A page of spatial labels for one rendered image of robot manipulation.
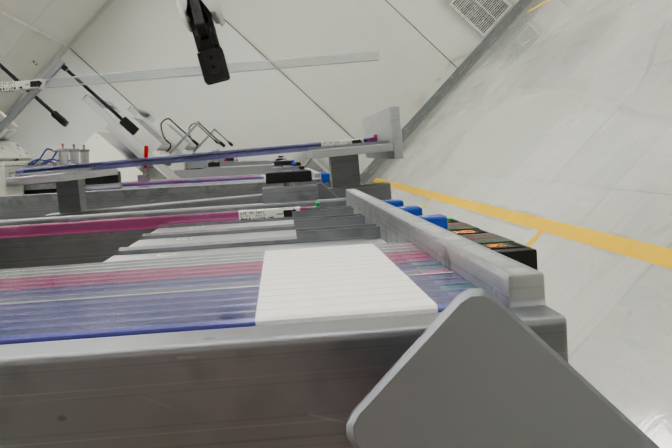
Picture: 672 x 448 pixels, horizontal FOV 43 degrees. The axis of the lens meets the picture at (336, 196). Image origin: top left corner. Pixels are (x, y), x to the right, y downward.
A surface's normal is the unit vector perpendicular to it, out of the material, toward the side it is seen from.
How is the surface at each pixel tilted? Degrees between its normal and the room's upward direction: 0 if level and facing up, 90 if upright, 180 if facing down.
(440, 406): 90
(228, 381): 90
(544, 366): 90
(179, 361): 90
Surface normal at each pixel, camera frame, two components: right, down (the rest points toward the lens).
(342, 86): 0.07, 0.05
